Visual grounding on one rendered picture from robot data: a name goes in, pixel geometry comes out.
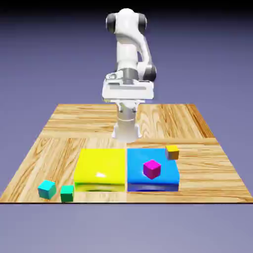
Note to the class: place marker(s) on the small cyan cube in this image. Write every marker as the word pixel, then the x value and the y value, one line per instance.
pixel 46 189

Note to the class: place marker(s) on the large yellow box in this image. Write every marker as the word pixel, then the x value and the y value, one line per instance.
pixel 99 166

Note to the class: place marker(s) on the small green cube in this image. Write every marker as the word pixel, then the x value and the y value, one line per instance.
pixel 67 193

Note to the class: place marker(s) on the large blue box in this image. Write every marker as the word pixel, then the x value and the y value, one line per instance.
pixel 136 168

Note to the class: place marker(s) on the small magenta cube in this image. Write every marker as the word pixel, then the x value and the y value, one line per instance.
pixel 151 169

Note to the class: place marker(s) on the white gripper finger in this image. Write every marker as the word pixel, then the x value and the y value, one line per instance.
pixel 134 107
pixel 121 107

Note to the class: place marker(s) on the small orange cube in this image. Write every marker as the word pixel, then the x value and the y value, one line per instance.
pixel 172 152

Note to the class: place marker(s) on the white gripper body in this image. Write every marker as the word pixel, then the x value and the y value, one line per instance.
pixel 127 93

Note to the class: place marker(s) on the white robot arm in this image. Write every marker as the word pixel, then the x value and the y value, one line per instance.
pixel 126 51

